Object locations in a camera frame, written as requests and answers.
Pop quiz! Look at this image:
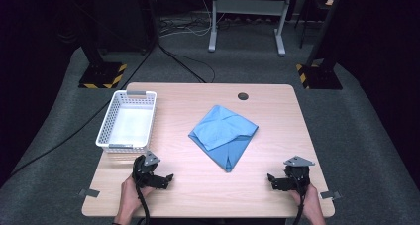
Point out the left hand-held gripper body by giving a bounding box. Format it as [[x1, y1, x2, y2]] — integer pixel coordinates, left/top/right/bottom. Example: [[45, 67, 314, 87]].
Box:
[[131, 150, 166, 190]]

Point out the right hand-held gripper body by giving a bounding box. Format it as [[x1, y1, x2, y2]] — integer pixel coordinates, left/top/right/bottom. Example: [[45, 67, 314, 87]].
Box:
[[280, 155, 316, 193]]

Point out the blue shirt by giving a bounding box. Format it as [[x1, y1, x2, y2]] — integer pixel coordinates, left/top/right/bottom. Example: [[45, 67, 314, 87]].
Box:
[[187, 104, 260, 173]]

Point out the person's left hand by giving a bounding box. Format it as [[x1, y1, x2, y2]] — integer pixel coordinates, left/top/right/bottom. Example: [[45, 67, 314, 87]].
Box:
[[120, 174, 156, 217]]

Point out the person's right hand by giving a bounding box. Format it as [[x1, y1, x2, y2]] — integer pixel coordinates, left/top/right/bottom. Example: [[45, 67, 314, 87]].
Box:
[[287, 182, 324, 220]]

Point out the grey tape piece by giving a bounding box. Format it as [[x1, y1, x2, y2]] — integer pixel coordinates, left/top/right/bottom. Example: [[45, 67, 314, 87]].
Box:
[[78, 188, 101, 198], [319, 190, 342, 200]]

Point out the white plastic basket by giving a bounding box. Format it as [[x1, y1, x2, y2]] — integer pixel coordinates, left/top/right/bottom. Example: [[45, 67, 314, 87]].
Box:
[[95, 89, 158, 154]]

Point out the black yellow striped stand base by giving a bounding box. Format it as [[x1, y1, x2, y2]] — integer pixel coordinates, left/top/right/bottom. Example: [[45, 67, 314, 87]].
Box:
[[295, 62, 344, 90], [77, 61, 128, 90]]

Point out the black cabinet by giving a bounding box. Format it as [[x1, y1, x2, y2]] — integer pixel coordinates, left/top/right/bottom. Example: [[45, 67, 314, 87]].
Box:
[[90, 0, 158, 54]]

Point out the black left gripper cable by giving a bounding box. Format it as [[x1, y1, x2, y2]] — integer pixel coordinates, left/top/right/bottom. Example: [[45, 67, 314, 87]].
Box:
[[134, 176, 153, 225]]

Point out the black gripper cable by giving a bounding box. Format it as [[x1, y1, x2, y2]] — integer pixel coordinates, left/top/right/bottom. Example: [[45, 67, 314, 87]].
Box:
[[291, 174, 307, 225], [134, 176, 153, 225]]

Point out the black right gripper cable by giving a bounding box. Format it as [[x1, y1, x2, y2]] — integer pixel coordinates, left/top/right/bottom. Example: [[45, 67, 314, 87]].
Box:
[[291, 174, 307, 225]]

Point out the long black floor cable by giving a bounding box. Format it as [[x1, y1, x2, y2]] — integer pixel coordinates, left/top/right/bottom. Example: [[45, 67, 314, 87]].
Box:
[[9, 43, 217, 178]]

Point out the tangle of floor cables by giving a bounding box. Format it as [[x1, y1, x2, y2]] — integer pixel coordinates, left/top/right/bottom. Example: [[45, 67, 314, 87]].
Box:
[[158, 15, 216, 39]]

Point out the white metal stand frame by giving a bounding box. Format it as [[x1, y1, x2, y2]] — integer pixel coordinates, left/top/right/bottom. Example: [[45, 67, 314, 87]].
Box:
[[207, 0, 294, 57]]

